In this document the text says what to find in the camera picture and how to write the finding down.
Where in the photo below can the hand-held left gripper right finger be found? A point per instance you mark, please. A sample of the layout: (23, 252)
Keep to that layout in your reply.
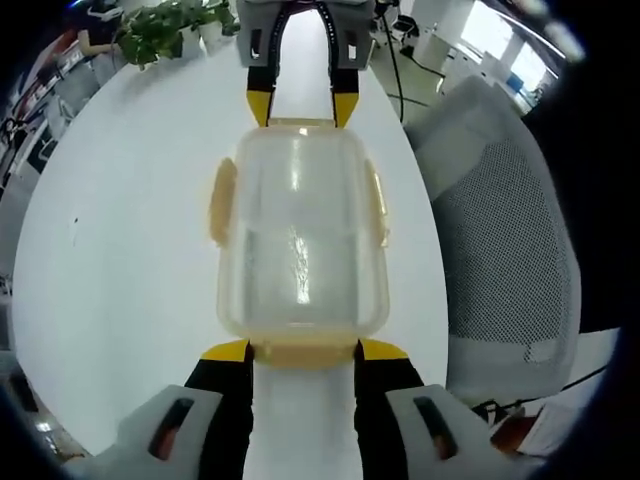
(385, 400)

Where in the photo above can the green potted plant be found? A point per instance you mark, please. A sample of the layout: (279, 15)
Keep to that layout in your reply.
(150, 40)

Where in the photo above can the plastic lid with yellow buckle clasps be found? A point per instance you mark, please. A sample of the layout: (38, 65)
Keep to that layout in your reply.
(300, 352)

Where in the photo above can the grey mesh office chair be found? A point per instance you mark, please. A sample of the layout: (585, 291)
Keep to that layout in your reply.
(500, 250)

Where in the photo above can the white papers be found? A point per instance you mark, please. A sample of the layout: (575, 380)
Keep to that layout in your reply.
(565, 415)

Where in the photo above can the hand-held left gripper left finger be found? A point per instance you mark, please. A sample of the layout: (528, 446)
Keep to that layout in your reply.
(225, 400)

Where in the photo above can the white plant pot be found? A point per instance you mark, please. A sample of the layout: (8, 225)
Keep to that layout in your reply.
(205, 37)

